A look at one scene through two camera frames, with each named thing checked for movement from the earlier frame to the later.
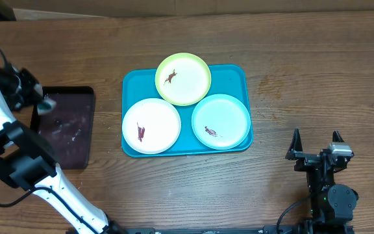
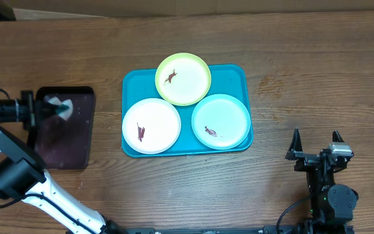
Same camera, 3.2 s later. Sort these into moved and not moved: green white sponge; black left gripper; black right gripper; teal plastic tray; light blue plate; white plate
Moved: black left gripper; green white sponge
Not moved: white plate; teal plastic tray; light blue plate; black right gripper
